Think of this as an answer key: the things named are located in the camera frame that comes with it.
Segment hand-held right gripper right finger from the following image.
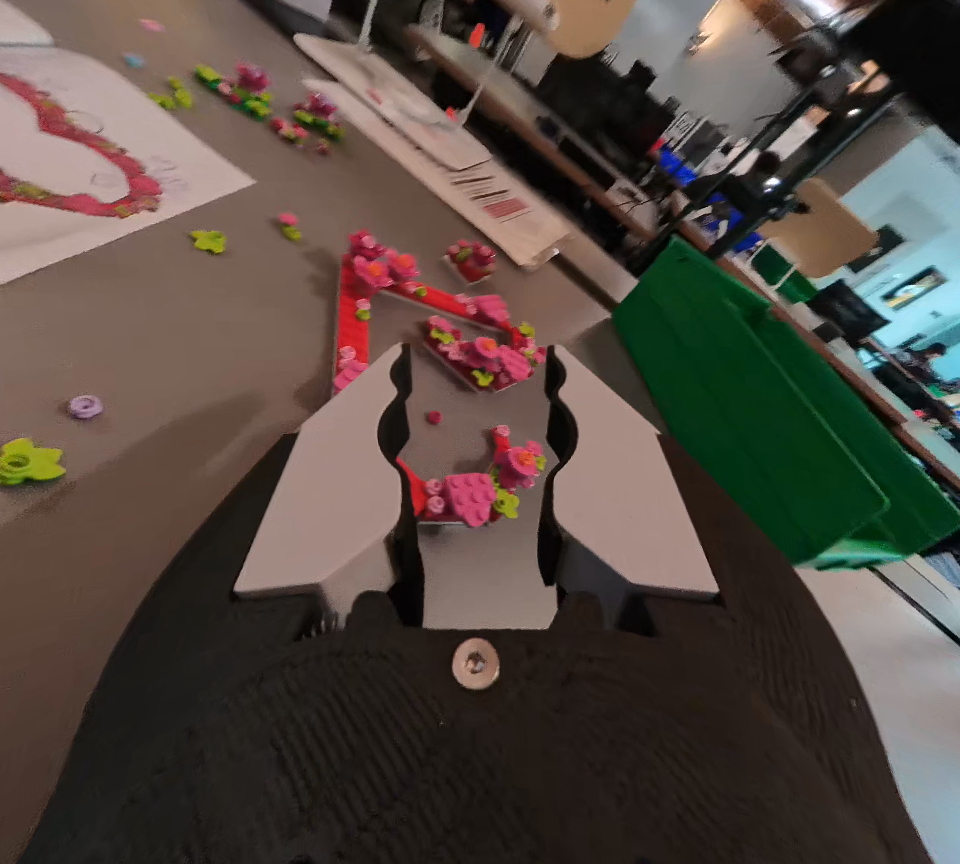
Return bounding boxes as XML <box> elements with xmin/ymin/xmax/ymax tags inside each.
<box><xmin>537</xmin><ymin>344</ymin><xmax>722</xmax><ymax>597</ymax></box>

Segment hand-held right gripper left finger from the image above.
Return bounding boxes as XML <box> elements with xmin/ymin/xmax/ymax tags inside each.
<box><xmin>234</xmin><ymin>343</ymin><xmax>426</xmax><ymax>627</ymax></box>

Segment red lego segment pink flowers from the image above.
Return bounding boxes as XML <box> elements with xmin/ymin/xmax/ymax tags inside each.
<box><xmin>422</xmin><ymin>314</ymin><xmax>549</xmax><ymax>394</ymax></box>
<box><xmin>396</xmin><ymin>425</ymin><xmax>549</xmax><ymax>529</ymax></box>

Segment red lego heart frame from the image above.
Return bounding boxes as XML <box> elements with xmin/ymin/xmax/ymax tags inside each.
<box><xmin>332</xmin><ymin>229</ymin><xmax>528</xmax><ymax>396</ymax></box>

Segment cluster of small lego flowers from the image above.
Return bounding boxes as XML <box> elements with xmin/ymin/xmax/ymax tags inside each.
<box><xmin>148</xmin><ymin>60</ymin><xmax>348</xmax><ymax>157</ymax></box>

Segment small red lego flower chunk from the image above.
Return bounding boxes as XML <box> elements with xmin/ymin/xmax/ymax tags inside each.
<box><xmin>445</xmin><ymin>241</ymin><xmax>498</xmax><ymax>285</ymax></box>

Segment lego instruction booklet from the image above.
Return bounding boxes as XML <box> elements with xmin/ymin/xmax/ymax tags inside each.
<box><xmin>0</xmin><ymin>45</ymin><xmax>258</xmax><ymax>286</ymax></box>

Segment green plastic bin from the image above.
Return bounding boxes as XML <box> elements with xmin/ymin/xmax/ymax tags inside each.
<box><xmin>612</xmin><ymin>236</ymin><xmax>960</xmax><ymax>571</ymax></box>

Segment white printed sheet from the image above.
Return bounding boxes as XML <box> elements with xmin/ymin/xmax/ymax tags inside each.
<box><xmin>303</xmin><ymin>78</ymin><xmax>576</xmax><ymax>271</ymax></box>

